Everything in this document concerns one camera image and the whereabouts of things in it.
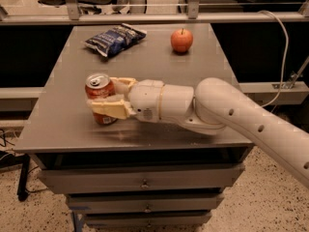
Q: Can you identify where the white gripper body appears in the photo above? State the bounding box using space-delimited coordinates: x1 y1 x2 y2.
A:
128 79 164 123

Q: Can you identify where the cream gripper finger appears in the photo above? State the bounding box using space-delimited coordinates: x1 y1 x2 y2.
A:
111 77 137 91
86 94 135 120

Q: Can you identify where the red coke can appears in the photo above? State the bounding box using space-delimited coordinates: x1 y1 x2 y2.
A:
85 72 116 126

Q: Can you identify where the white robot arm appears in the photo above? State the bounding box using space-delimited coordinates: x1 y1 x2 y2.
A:
87 77 309 188

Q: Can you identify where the blue chip bag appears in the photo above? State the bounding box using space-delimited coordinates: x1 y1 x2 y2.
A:
84 23 147 58

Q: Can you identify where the red apple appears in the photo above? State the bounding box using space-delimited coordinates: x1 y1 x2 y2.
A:
170 28 193 53

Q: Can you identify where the grey drawer cabinet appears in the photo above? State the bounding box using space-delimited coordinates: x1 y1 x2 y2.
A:
14 23 267 232

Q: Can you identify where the grey metal railing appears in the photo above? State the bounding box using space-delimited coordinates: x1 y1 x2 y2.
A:
0 0 309 26

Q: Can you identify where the top grey drawer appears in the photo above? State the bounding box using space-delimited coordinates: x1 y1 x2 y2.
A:
39 163 244 194

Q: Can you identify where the grey drawer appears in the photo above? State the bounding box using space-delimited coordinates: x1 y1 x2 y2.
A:
85 211 211 227
67 193 224 214
39 163 244 194

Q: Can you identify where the black stand leg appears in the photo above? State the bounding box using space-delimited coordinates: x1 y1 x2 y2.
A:
17 155 30 202

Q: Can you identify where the bottom grey drawer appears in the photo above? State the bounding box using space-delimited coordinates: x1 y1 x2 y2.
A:
85 211 211 227

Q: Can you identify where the middle grey drawer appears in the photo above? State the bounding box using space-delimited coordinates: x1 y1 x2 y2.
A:
67 193 224 214

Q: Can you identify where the white cable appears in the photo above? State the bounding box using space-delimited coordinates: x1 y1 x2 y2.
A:
257 10 290 109

